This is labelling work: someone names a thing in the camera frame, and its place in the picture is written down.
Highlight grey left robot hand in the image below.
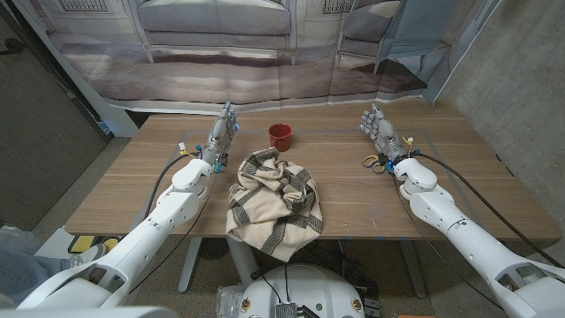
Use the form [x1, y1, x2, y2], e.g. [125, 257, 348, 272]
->
[200, 100, 241, 171]

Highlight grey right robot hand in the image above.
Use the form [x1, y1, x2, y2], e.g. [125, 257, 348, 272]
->
[358, 102, 410, 160]

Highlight cream grey plaid scarf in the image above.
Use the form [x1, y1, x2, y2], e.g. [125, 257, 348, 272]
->
[225, 147, 324, 262]

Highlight white robot shoulder cover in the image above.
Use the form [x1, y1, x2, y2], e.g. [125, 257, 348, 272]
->
[0, 306, 178, 318]

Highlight red cup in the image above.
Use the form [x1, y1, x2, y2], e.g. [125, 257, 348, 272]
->
[267, 123, 293, 153]

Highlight printed room backdrop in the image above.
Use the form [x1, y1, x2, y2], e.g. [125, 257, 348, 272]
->
[12, 0, 504, 117]

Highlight black round floor object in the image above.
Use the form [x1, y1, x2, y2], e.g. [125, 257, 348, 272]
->
[199, 238, 230, 261]

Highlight grey metal table leg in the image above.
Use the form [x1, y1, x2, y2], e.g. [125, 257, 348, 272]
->
[177, 237, 204, 294]
[399, 240, 428, 299]
[225, 238, 261, 288]

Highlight clear plastic bag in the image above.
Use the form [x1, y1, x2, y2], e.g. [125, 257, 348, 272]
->
[215, 284, 246, 318]

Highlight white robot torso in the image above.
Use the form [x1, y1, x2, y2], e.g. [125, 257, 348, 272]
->
[237, 263, 366, 318]

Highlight yellow black floor pad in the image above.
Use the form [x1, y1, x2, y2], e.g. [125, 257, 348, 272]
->
[68, 234, 120, 255]

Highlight grey white sneaker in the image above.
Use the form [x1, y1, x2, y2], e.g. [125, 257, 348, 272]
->
[65, 242, 108, 269]

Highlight white floor platform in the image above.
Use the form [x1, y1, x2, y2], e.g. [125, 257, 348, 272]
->
[34, 227, 79, 260]

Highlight blue jeans person leg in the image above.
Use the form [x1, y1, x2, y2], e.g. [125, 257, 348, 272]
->
[0, 246, 72, 306]

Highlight orange handled scissors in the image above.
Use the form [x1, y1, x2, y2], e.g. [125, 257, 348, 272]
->
[362, 154, 388, 175]

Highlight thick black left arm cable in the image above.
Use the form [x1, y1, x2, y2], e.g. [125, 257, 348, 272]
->
[143, 151, 203, 220]

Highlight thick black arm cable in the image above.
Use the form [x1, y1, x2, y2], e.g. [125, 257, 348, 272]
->
[143, 151, 203, 220]
[412, 152, 565, 269]

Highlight thin braided right arm cable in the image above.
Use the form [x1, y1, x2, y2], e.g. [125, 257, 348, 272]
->
[388, 171, 504, 310]

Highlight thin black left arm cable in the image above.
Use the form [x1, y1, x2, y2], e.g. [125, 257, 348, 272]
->
[127, 174, 217, 295]

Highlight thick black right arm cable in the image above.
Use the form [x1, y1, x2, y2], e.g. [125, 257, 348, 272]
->
[412, 152, 565, 269]

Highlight black floor cable bundle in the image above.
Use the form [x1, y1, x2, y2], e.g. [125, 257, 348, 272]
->
[304, 240, 380, 306]

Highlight white corner post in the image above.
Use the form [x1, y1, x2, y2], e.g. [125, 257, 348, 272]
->
[11, 0, 140, 139]

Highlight black door handle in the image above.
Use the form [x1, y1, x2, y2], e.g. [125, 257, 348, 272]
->
[0, 37, 26, 57]

